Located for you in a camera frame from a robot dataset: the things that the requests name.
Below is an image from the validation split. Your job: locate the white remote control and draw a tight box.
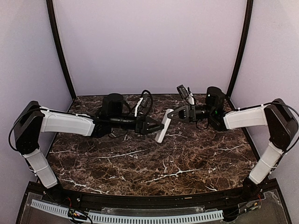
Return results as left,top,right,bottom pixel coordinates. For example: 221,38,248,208
155,109,173,143

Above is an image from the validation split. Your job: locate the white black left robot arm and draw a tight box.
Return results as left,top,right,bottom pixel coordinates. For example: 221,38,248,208
8,91,164,189

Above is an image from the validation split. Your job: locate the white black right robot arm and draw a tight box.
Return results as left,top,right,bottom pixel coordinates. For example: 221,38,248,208
167,85,299,184

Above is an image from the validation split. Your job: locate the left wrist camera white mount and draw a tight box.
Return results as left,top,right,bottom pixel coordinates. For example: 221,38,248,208
134,90,153,117

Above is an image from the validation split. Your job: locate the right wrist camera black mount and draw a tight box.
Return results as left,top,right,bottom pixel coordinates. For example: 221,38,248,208
177,84,196,105

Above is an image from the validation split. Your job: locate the white slotted cable duct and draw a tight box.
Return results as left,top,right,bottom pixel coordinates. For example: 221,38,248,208
30,199,224,224

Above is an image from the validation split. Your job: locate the black front rail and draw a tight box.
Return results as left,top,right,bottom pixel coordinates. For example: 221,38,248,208
28,182,278,212

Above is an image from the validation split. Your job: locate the black corner frame post right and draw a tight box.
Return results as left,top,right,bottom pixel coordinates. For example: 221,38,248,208
226,0,254,98

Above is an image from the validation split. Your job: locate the black corner frame post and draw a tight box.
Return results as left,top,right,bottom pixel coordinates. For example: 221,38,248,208
46,0,77,101
226,0,254,98

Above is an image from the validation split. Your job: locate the black corner frame post left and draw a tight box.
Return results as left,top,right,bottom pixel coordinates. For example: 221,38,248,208
46,0,77,101

